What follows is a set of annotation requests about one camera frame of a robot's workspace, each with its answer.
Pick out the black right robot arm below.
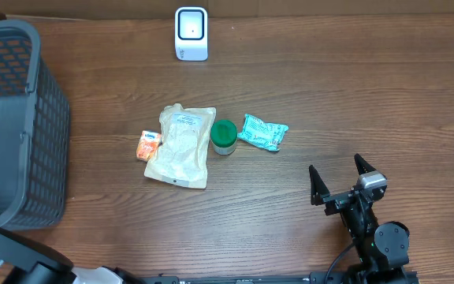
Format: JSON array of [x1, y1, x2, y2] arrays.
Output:
[[309, 154, 419, 283]]

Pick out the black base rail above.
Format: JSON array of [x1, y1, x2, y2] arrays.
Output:
[[140, 272, 419, 284]]

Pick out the beige pouch bag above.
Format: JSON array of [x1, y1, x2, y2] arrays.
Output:
[[144, 103, 217, 189]]

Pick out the white barcode scanner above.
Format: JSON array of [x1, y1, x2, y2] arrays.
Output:
[[174, 6, 208, 62]]

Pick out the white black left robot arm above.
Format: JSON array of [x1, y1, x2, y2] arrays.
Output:
[[0, 227, 143, 284]]

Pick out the green lid jar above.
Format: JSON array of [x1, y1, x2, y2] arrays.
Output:
[[210, 120, 237, 155]]

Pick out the grey plastic basket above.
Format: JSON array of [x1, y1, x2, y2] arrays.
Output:
[[0, 20, 71, 230]]

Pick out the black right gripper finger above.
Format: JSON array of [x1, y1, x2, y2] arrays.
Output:
[[354, 153, 376, 175], [309, 165, 330, 205]]

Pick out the teal wipes packet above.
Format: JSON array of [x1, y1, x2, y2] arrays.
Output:
[[237, 114, 288, 151]]

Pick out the orange tissue packet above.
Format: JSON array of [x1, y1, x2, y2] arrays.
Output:
[[136, 130, 162, 162]]

